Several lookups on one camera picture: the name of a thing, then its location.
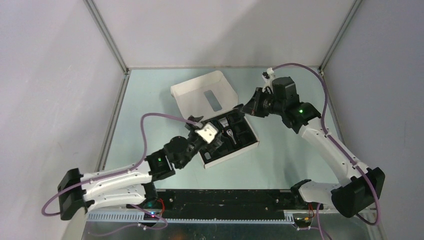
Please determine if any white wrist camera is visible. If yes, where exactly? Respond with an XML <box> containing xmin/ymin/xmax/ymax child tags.
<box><xmin>194</xmin><ymin>122</ymin><xmax>219</xmax><ymax>144</ymax></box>
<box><xmin>262</xmin><ymin>67</ymin><xmax>275</xmax><ymax>94</ymax></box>

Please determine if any silver black hair clipper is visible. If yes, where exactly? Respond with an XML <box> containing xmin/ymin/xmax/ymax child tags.
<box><xmin>218</xmin><ymin>117</ymin><xmax>237</xmax><ymax>145</ymax></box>

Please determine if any control board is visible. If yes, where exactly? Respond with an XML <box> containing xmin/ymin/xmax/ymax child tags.
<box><xmin>293</xmin><ymin>216</ymin><xmax>315</xmax><ymax>229</ymax></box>
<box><xmin>143</xmin><ymin>212</ymin><xmax>161</xmax><ymax>221</ymax></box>

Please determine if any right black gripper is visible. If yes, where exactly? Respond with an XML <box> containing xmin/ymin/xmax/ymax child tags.
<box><xmin>240</xmin><ymin>87</ymin><xmax>285</xmax><ymax>118</ymax></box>

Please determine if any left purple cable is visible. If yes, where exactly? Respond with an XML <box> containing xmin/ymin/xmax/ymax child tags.
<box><xmin>41</xmin><ymin>112</ymin><xmax>200</xmax><ymax>231</ymax></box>

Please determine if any left control board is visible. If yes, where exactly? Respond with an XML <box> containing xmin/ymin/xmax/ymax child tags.
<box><xmin>143</xmin><ymin>212</ymin><xmax>161</xmax><ymax>221</ymax></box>

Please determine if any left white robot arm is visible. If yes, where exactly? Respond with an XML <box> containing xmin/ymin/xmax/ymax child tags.
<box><xmin>57</xmin><ymin>116</ymin><xmax>222</xmax><ymax>221</ymax></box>

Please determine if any aluminium frame rail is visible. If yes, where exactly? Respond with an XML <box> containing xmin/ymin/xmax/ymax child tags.
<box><xmin>83</xmin><ymin>0</ymin><xmax>129</xmax><ymax>75</ymax></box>

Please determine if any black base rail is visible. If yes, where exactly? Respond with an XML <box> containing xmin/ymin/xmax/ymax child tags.
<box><xmin>140</xmin><ymin>189</ymin><xmax>318</xmax><ymax>221</ymax></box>

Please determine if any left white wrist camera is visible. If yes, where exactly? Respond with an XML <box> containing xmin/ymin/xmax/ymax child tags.
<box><xmin>194</xmin><ymin>122</ymin><xmax>219</xmax><ymax>144</ymax></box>

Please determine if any white cardboard kit box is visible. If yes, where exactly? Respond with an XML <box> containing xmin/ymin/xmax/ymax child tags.
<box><xmin>170</xmin><ymin>69</ymin><xmax>260</xmax><ymax>170</ymax></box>

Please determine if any black plastic tray insert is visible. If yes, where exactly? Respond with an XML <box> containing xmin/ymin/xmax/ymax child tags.
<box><xmin>199</xmin><ymin>108</ymin><xmax>260</xmax><ymax>169</ymax></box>

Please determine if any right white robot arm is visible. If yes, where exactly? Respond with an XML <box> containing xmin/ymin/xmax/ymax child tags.
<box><xmin>239</xmin><ymin>77</ymin><xmax>386</xmax><ymax>218</ymax></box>

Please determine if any right control board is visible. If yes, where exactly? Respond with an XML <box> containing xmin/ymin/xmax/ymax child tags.
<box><xmin>293</xmin><ymin>216</ymin><xmax>315</xmax><ymax>229</ymax></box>

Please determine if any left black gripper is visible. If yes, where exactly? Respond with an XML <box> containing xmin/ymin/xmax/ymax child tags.
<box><xmin>177</xmin><ymin>115</ymin><xmax>221</xmax><ymax>169</ymax></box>

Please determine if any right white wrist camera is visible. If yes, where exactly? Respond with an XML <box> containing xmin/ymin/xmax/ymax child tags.
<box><xmin>262</xmin><ymin>67</ymin><xmax>275</xmax><ymax>94</ymax></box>

